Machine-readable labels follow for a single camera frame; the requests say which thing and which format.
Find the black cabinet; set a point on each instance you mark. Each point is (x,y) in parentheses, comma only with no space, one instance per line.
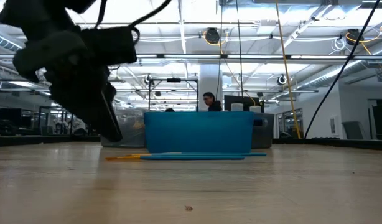
(380,121)

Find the white building column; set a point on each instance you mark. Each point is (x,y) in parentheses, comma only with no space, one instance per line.
(209,77)

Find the black background monitors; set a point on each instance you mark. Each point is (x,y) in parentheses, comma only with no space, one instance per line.
(10,115)

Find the blue plastic tray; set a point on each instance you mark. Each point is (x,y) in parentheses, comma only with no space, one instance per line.
(198,132)

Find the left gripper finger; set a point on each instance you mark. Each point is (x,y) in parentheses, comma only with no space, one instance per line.
(82,102)
(111,105)

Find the white wall box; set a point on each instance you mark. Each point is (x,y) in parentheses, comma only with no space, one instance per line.
(333,126)

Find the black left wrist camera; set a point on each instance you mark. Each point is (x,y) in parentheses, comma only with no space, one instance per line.
(110,45)

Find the grey paint bottle bin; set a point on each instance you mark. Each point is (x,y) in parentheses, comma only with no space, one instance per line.
(262,130)

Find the grey translucent scissors bin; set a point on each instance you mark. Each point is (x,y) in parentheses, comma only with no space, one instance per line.
(135,137)

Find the grey overhead crossbar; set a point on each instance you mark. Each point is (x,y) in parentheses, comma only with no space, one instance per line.
(209,56)

